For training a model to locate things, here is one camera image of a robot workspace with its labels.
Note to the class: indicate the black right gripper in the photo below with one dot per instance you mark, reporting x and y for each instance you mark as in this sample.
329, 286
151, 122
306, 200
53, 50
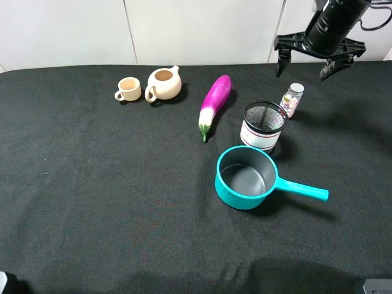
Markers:
296, 41

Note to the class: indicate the glass bottle of white pills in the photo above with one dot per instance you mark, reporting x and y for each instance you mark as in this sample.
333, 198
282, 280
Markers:
291, 98

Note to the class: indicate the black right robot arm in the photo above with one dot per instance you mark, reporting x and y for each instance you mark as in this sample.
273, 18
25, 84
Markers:
325, 37

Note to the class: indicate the black mesh pen holder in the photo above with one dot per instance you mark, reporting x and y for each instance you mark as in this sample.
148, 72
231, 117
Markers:
262, 125

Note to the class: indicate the purple toy eggplant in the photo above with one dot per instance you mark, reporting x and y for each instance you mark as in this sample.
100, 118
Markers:
213, 102

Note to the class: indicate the teal saucepan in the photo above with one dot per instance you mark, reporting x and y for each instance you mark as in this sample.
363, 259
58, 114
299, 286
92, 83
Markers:
245, 176

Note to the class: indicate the cream ceramic teapot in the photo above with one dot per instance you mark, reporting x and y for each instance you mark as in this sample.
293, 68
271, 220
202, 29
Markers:
163, 84

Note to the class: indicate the cream ceramic cup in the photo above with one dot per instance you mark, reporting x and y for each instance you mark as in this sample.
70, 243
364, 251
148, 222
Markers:
129, 89

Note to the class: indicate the black table cloth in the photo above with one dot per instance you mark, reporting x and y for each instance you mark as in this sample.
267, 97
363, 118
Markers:
100, 196

